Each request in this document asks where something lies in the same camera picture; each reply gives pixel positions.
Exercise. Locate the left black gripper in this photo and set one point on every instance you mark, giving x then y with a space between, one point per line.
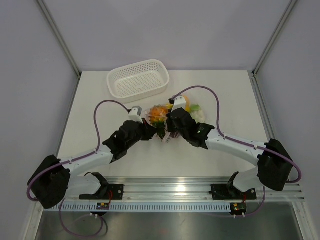
149 130

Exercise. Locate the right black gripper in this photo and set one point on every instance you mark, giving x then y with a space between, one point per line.
170 128

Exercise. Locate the clear zip top bag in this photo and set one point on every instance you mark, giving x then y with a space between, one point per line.
161 127

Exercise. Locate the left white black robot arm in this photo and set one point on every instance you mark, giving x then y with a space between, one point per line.
56 179

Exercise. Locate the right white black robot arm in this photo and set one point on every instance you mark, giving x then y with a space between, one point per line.
272 163

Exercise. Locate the fake orange pineapple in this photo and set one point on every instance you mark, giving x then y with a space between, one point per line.
157 114

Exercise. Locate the white perforated plastic basket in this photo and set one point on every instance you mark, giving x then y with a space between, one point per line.
138 81

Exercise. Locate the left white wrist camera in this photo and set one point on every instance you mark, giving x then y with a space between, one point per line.
135 114

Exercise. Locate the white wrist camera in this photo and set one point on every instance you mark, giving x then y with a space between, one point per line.
135 114
180 101

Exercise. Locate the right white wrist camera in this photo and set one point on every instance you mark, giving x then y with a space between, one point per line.
180 101

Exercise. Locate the aluminium mounting rail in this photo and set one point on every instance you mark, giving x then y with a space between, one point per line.
190 189

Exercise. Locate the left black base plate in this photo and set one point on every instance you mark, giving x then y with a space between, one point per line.
106 192

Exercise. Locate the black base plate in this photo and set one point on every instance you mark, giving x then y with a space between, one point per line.
221 192
106 192

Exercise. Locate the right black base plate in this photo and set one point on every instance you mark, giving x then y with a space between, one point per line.
221 192

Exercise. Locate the left aluminium frame post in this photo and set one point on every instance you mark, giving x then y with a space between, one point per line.
58 36

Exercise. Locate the aluminium frame post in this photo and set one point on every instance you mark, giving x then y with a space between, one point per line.
58 36
275 35

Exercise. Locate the white slotted cable duct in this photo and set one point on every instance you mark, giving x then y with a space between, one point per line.
146 207

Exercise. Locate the right aluminium frame post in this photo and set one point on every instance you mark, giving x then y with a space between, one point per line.
275 35

